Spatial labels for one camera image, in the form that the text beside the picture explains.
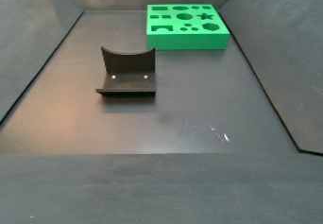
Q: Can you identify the green shape sorter block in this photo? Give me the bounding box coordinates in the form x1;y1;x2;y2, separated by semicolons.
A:
147;4;230;50

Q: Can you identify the black curved holder stand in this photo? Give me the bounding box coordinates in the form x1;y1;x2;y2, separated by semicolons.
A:
97;47;157;95

